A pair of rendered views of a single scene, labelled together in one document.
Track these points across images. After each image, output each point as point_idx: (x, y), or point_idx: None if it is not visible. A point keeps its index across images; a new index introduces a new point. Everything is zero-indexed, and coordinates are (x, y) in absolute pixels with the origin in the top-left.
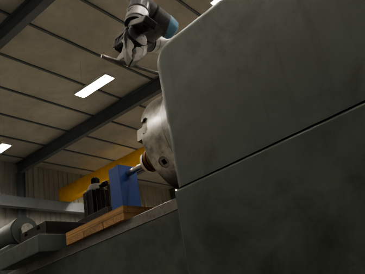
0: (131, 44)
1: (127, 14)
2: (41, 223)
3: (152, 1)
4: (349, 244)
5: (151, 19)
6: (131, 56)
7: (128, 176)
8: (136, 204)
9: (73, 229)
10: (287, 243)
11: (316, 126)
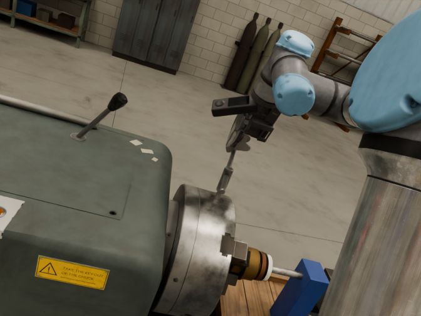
0: (233, 127)
1: (267, 83)
2: (331, 269)
3: (272, 58)
4: None
5: (212, 105)
6: (227, 142)
7: (299, 279)
8: (285, 307)
9: (284, 276)
10: None
11: None
